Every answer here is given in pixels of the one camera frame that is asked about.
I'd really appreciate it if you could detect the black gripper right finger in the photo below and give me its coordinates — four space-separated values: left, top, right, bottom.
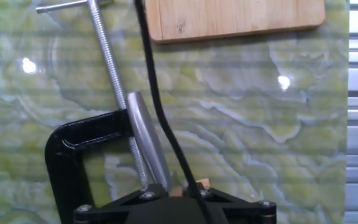
194 183 277 224

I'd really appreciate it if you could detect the green marble pattern mat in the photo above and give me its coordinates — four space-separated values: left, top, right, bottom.
0 0 351 224

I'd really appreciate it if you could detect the bamboo cutting board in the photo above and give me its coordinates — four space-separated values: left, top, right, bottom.
144 0 326 44

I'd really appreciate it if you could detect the black C-clamp steel screw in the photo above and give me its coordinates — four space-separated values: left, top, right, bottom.
35 0 167 224

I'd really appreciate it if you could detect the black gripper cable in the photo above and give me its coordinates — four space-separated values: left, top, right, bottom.
134 0 214 224

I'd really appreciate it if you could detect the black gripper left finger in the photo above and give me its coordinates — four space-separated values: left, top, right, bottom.
74 183 169 224

